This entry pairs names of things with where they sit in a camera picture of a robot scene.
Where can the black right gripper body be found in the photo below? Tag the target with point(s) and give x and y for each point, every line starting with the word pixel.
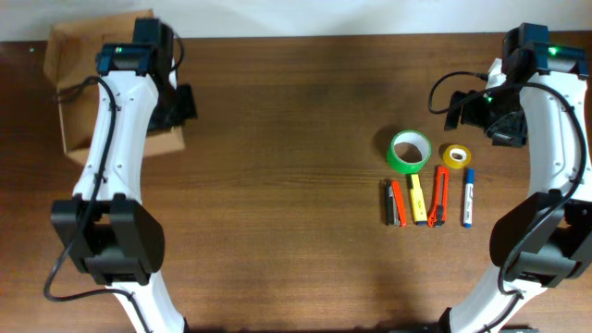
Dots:
pixel 499 116

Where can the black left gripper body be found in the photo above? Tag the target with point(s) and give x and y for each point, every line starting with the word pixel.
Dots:
pixel 176 104

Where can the yellow tape roll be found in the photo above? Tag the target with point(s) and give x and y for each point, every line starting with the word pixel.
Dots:
pixel 457 156

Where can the green tape roll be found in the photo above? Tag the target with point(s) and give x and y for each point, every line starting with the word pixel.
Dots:
pixel 408 152

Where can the brown cardboard box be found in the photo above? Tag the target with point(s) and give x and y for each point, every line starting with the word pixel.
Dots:
pixel 74 83

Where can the yellow highlighter pen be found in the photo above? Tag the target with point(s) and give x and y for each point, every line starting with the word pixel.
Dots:
pixel 417 200

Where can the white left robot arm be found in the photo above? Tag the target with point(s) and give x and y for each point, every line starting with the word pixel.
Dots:
pixel 112 244

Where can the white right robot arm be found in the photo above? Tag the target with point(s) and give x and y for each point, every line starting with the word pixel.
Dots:
pixel 535 96

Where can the blue white marker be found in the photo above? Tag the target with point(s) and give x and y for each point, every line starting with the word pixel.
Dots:
pixel 468 198

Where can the orange utility knife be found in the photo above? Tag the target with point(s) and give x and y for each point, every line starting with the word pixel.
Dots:
pixel 438 214

